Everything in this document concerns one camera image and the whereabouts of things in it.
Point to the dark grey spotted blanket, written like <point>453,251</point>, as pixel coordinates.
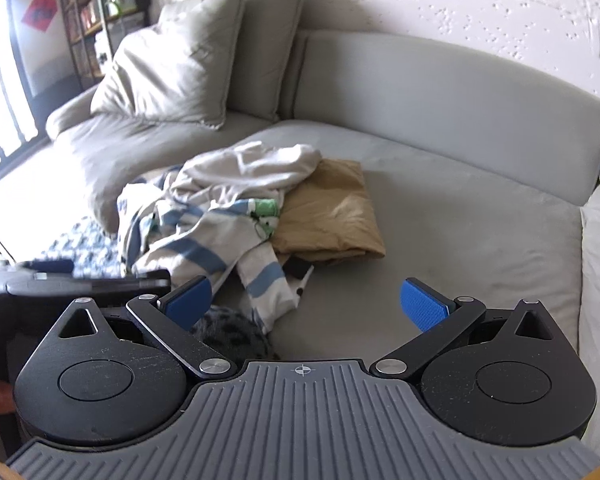
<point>240,332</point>

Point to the olive grey throw pillow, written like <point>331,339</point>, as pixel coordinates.
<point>267,45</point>
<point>175,60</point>

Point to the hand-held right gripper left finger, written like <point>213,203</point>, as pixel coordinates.
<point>187,302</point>

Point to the blue striped white garment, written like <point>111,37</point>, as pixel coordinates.
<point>195,240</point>

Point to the barred window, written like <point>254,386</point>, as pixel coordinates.
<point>0,85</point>

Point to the blue white patterned rug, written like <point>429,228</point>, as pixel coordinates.
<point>87,250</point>

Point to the tan garment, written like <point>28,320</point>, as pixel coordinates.
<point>325,215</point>

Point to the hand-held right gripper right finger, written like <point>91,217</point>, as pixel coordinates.
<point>425,305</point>

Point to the wooden bookshelf with books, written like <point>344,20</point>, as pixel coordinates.
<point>100,5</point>

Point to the red paper window decoration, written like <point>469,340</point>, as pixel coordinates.
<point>37,11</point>

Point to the grey fabric sofa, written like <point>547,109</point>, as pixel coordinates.
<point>455,240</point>

